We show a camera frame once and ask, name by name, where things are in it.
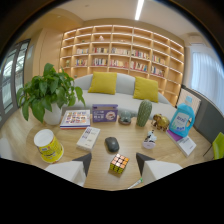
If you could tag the yellow cushion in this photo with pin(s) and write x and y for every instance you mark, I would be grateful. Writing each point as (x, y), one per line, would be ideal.
(103, 82)
(146, 89)

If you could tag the ceiling light strip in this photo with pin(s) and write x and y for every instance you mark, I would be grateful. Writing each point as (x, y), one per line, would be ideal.
(139, 9)

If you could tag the blue detergent bottle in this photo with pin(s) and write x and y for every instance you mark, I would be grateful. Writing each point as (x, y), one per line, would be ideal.
(182, 120)

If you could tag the colourful picture book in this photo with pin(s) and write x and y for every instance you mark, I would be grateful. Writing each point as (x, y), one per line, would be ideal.
(75, 118)

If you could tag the white purple book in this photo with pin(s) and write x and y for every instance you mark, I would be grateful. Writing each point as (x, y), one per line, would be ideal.
(184, 143)

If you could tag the wooden bookshelf with books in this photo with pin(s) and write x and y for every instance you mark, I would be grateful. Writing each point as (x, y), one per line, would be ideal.
(123, 55)

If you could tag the purple box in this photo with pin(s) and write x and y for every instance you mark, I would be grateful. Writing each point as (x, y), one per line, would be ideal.
(104, 113)

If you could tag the golden elephant figurine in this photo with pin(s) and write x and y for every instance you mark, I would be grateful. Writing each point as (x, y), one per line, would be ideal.
(161, 121)

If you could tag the rubik's cube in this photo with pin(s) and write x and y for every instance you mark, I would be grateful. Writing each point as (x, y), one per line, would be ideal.
(119, 163)

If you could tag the green potted plant white pot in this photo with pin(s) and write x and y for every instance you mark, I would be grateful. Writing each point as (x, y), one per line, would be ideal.
(50, 95)

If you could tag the white green pen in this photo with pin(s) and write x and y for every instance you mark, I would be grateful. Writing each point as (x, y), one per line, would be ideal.
(135, 183)

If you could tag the green cactus ornament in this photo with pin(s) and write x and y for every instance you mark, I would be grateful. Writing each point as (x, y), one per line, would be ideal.
(144, 112)

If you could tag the dark grey computer mouse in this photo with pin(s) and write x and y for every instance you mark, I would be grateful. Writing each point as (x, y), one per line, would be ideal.
(112, 144)

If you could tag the grey sofa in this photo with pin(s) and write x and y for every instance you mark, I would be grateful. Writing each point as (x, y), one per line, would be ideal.
(123, 96)

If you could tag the small black white figurine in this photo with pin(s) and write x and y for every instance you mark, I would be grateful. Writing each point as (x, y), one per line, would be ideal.
(150, 139)

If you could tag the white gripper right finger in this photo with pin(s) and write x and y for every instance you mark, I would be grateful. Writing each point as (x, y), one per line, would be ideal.
(160, 169)

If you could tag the white curtain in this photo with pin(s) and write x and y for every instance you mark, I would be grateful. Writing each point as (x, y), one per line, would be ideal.
(206, 78)

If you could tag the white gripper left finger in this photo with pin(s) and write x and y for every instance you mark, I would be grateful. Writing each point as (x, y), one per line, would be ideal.
(68, 170)

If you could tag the green chair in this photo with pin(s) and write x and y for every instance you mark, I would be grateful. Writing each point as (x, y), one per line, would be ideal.
(218, 146)

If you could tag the yellow white can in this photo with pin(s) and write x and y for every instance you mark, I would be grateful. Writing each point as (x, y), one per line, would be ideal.
(49, 145)

